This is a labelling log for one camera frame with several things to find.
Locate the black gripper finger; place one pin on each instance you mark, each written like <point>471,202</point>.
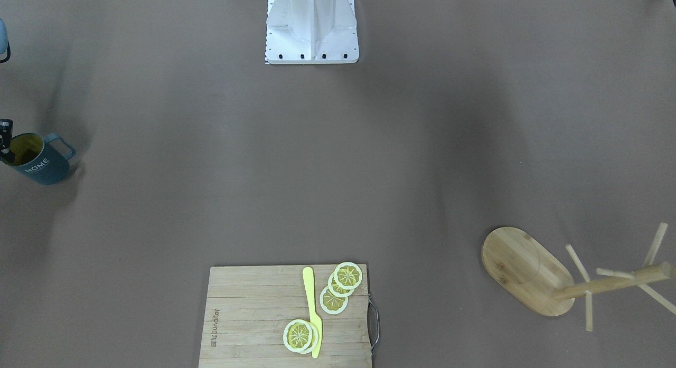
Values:
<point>6,138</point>

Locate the dark teal HOME mug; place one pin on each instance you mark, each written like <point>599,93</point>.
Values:
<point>43,159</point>

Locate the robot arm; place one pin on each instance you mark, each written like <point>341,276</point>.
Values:
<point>5,46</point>

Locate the wooden mug tree rack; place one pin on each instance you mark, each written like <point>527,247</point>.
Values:
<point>538,280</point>

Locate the bamboo cutting board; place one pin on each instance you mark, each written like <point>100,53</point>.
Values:
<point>248,307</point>

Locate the large front lemon slice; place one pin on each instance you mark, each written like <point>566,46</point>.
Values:
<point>296,336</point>

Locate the lemon slice middle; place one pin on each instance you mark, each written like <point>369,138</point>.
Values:
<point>336,290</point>

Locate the lemon slice lower of three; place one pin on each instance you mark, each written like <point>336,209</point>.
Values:
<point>332,304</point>

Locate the lemon slice top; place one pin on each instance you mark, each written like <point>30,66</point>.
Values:
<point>348,275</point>

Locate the lemon slice behind front slice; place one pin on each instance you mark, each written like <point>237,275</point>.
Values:
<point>315,338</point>

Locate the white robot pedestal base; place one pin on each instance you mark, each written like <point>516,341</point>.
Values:
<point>311,32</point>

